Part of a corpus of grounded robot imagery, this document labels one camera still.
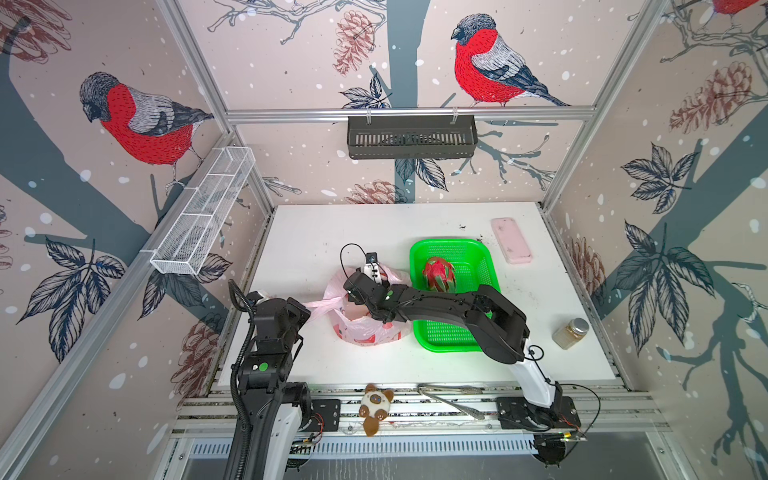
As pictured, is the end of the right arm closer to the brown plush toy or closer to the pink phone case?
the brown plush toy

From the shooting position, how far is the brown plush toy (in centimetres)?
73

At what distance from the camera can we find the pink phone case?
1.05 metres

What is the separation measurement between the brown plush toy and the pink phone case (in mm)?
626
